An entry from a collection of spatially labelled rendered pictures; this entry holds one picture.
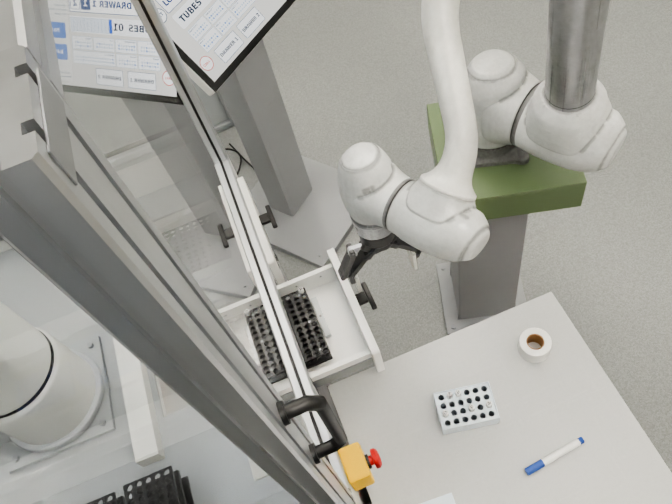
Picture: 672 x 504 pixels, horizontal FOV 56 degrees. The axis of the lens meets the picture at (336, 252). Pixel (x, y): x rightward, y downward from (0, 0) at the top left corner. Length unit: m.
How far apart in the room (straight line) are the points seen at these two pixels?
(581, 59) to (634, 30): 2.12
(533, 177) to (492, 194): 0.11
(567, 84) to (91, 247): 1.13
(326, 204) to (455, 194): 1.66
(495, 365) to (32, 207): 1.29
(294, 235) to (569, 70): 1.58
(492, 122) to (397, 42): 1.88
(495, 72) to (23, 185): 1.29
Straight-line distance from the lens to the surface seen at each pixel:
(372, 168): 1.10
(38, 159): 0.29
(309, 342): 1.42
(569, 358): 1.54
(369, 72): 3.23
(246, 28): 1.98
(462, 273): 2.08
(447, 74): 1.09
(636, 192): 2.77
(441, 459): 1.45
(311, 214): 2.67
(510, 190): 1.64
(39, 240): 0.33
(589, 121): 1.44
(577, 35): 1.25
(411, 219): 1.08
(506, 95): 1.52
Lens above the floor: 2.17
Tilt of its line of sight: 57 degrees down
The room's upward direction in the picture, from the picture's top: 18 degrees counter-clockwise
